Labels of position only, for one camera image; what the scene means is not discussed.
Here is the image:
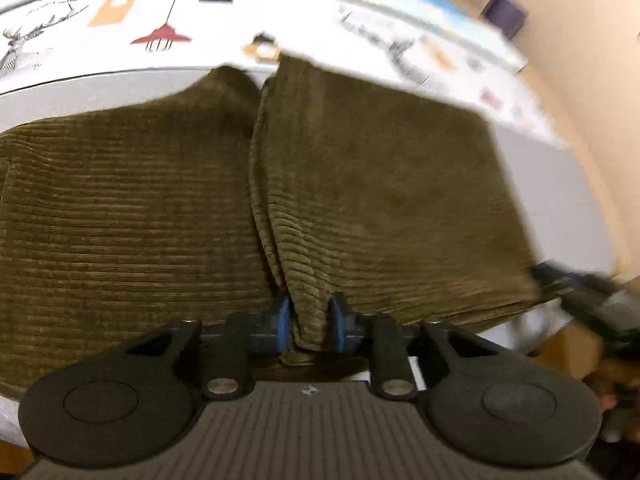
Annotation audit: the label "right hand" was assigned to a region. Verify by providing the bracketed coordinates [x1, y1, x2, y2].
[582, 344, 639, 444]

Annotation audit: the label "wooden bed frame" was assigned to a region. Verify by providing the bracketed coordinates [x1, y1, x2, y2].
[424, 0, 640, 380]

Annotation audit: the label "olive corduroy pants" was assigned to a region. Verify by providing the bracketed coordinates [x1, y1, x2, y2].
[1, 56, 540, 399]

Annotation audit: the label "printed deer bed sheet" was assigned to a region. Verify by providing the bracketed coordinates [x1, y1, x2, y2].
[0, 0, 622, 451]

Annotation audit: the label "purple bin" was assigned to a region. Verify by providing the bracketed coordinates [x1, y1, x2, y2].
[482, 0, 528, 39]

